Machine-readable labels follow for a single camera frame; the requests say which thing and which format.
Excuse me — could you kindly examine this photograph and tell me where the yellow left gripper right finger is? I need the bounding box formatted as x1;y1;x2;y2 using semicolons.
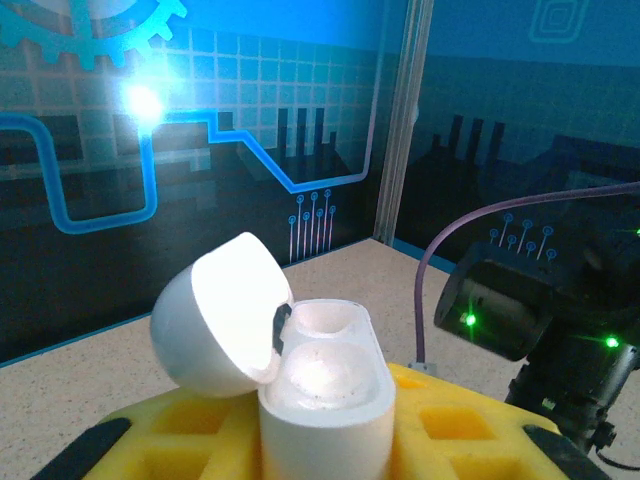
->
387;362;612;480

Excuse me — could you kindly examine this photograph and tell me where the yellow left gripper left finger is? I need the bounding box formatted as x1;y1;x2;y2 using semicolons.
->
34;388;265;480

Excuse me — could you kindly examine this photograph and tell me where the white earbud charging case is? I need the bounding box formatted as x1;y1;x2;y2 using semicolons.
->
149;231;397;480

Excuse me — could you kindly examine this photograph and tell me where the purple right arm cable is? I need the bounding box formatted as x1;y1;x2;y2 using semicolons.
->
414;180;640;366

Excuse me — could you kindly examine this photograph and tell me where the thin black gripper wire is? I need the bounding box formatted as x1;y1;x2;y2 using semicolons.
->
594;439;640;471

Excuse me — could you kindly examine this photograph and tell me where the aluminium frame post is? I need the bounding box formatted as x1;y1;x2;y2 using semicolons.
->
373;0;436;247

